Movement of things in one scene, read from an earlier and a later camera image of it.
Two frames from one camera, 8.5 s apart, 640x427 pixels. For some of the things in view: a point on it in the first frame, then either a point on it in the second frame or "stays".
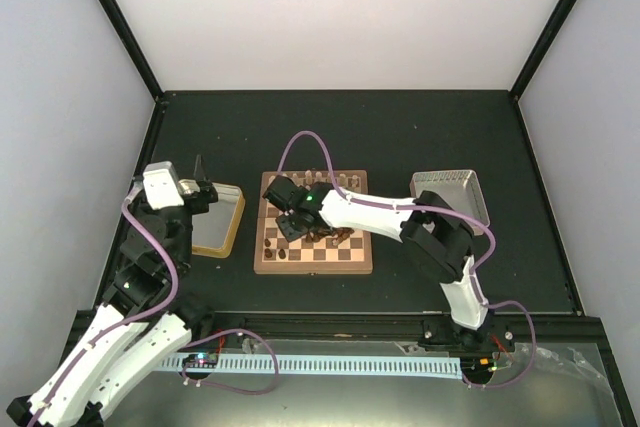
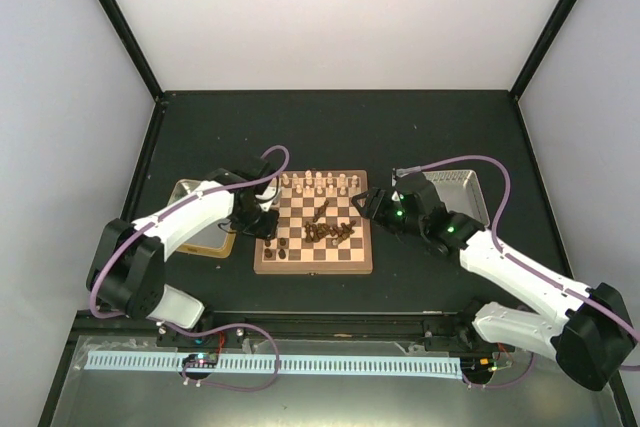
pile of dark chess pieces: [338, 234] stays
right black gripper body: [295, 230] -> [396, 221]
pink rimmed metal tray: [459, 189] stays
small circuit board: [201, 360] stays
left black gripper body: [200, 200] -> [261, 228]
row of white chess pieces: [309, 177] stays
